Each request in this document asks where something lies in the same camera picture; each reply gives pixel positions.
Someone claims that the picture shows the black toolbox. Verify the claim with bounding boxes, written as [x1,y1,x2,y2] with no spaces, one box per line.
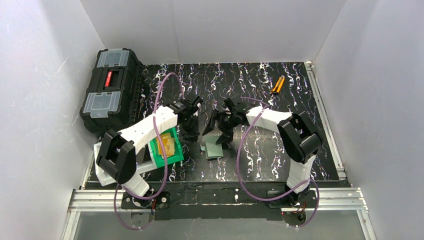
[79,48,143,136]

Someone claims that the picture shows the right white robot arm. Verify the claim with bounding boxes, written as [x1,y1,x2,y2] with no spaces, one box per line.
[202,96,323,196]

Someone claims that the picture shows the gold credit cards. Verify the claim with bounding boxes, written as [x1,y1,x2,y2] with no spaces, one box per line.
[156,132,176,158]

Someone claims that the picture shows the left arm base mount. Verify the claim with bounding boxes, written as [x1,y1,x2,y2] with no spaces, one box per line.
[120,188,170,229]

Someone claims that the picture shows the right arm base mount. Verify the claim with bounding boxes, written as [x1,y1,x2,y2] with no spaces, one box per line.
[267,187,320,229]

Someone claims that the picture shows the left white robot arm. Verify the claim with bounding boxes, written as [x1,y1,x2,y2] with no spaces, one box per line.
[96,95,203,200]

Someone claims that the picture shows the white bin with black cards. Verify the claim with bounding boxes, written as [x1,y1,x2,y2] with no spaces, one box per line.
[135,147,157,175]

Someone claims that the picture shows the aluminium frame rail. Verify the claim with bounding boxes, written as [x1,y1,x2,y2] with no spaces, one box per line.
[62,61,376,240]

